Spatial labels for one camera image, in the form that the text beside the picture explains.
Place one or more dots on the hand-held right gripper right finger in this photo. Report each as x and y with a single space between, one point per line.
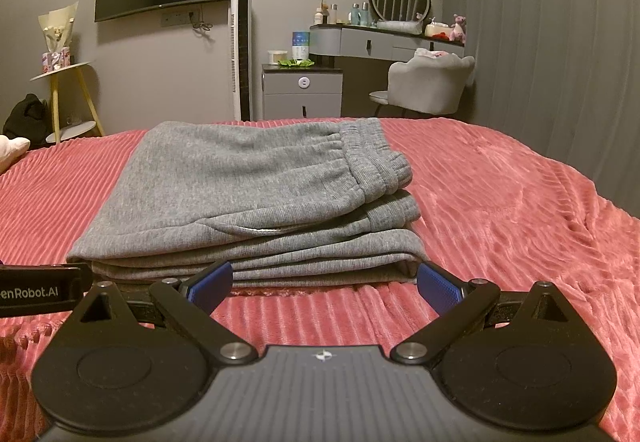
442 289

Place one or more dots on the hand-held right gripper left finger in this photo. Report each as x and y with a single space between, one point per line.
210 284

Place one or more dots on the grey pants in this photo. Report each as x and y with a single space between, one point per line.
240 192

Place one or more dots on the pink ribbed blanket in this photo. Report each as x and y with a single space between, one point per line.
500 202

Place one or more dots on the white pillow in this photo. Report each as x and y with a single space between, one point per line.
12 149

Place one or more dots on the black bag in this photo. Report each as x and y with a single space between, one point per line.
27 119

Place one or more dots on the grey upholstered chair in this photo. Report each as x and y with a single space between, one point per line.
430 81

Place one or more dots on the grey nightstand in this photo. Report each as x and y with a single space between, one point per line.
300 91

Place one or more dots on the round side table yellow legs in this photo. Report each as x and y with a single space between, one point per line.
62 69

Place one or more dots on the white tower fan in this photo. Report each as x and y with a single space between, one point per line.
241 51

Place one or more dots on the pink cloth on chair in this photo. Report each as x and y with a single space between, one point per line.
437 53

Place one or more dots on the white cup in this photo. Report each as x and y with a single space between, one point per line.
276 57

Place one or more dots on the green packet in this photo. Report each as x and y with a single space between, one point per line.
297 64

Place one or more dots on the wrapped flower bouquet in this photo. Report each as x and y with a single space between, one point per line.
57 31

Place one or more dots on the grey vanity desk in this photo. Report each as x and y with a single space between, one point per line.
360 41

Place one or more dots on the pink plush toy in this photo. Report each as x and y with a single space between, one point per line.
459 27

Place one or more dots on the grey curtain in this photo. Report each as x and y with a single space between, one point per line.
550 46

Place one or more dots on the white tissue pack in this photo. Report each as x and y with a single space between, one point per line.
397 24

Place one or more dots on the blue bottle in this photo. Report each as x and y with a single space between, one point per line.
355 14
365 14

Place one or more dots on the white bottle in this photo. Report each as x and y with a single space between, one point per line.
318 16

